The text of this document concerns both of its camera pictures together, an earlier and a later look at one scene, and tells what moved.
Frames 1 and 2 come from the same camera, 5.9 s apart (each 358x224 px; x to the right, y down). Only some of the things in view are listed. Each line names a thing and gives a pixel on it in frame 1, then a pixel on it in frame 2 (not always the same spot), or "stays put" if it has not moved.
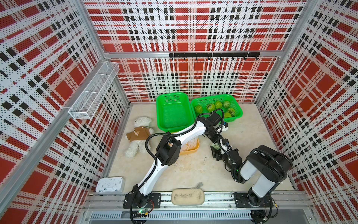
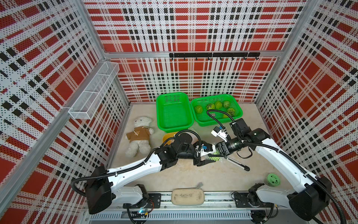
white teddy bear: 137,138 stays put
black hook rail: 215,55 stays put
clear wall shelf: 85,107 stays put
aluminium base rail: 107,208 stays put
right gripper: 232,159 to 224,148
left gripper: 218,138 to 198,163
